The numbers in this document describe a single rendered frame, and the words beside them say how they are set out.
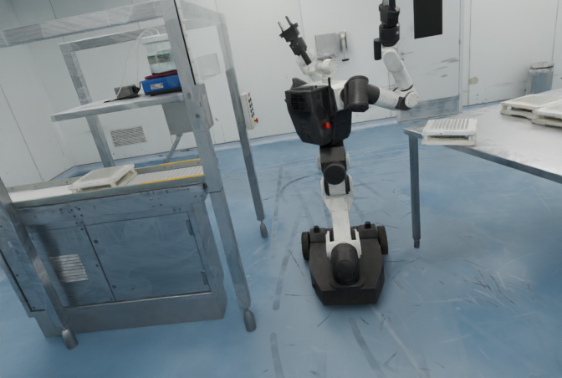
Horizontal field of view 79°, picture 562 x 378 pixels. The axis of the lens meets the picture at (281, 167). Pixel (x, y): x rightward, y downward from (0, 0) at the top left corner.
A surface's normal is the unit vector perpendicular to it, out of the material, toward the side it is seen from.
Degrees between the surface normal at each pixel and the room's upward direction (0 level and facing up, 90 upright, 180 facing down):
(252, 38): 90
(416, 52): 90
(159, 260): 90
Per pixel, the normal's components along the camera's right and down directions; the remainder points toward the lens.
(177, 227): -0.04, 0.35
